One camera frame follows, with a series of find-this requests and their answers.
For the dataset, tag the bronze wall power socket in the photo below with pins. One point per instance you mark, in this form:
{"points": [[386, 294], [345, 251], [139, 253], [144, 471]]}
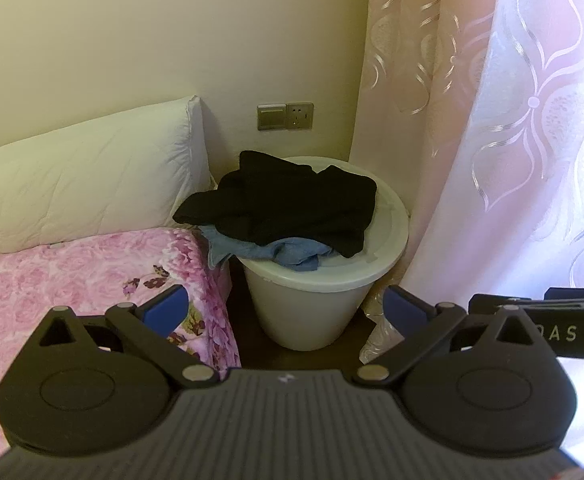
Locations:
{"points": [[300, 115]]}

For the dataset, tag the pink patterned curtain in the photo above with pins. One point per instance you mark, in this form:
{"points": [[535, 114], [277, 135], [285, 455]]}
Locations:
{"points": [[412, 60]]}

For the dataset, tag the black knit cardigan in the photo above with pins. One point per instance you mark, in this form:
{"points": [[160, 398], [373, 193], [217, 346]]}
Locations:
{"points": [[292, 200]]}

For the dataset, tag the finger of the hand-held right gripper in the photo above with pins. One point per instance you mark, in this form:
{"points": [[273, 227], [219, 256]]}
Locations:
{"points": [[482, 302]]}

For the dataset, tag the white sheer floral curtain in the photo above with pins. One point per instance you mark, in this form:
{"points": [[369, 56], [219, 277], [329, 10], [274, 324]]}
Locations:
{"points": [[537, 135]]}

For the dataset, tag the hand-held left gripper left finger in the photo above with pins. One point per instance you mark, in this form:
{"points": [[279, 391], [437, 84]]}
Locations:
{"points": [[164, 306]]}

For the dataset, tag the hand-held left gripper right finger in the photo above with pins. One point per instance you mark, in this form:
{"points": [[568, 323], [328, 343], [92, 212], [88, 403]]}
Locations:
{"points": [[402, 310]]}

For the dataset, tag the pink floral blanket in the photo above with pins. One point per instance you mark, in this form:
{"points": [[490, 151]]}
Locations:
{"points": [[46, 290]]}

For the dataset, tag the long cream pillow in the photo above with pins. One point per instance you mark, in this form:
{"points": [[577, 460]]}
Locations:
{"points": [[81, 180]]}

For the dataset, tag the blue garment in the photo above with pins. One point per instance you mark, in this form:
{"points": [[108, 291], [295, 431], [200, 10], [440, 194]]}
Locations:
{"points": [[292, 255]]}

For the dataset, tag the white plastic bucket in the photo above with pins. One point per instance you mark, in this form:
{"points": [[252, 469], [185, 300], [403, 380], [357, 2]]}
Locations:
{"points": [[302, 305]]}

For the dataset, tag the clear plastic bag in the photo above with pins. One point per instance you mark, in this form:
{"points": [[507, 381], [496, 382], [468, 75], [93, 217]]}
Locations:
{"points": [[379, 337]]}

